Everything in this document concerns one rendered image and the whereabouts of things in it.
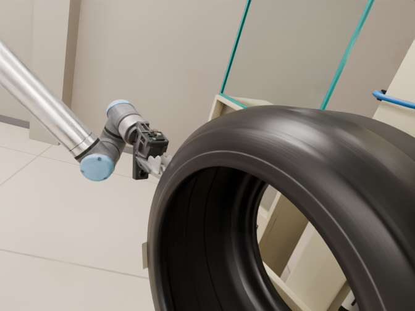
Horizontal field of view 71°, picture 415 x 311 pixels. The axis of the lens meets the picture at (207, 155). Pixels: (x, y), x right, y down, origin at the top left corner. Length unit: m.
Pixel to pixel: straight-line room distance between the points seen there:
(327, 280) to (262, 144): 0.56
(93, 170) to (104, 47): 2.50
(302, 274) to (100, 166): 0.65
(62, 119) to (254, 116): 0.59
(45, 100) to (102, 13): 2.47
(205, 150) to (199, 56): 2.73
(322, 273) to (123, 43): 2.85
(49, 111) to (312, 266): 0.82
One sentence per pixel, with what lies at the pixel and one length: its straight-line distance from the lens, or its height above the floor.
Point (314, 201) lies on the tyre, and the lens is 0.34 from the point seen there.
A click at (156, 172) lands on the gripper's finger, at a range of 0.79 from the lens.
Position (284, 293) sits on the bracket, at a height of 0.94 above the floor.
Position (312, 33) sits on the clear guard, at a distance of 1.22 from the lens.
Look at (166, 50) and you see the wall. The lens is 3.18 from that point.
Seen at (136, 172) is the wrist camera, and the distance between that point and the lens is 0.90.
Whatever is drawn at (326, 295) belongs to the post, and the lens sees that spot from 0.89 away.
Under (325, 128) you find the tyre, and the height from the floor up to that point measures 1.48.
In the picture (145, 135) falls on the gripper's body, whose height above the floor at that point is 1.23.
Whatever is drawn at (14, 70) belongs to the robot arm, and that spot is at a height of 1.32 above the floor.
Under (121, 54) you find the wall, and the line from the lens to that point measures 3.27.
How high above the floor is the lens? 1.55
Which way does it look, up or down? 23 degrees down
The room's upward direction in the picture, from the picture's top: 17 degrees clockwise
